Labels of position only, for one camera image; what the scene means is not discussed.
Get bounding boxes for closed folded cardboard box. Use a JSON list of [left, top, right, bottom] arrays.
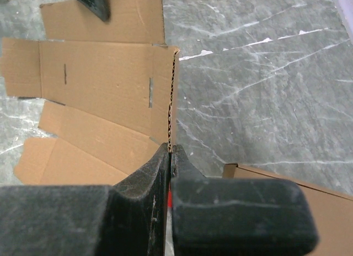
[[223, 163, 353, 256]]

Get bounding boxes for cardboard box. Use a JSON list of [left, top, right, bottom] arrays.
[[223, 163, 353, 256], [1, 0, 179, 185]]

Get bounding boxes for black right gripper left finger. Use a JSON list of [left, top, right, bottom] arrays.
[[1, 144, 169, 255]]

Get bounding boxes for red flat block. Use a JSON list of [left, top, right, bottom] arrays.
[[168, 190, 172, 208]]

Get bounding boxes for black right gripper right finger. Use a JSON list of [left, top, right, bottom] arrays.
[[171, 145, 319, 255]]

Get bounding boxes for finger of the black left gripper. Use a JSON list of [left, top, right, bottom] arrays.
[[77, 0, 110, 22]]

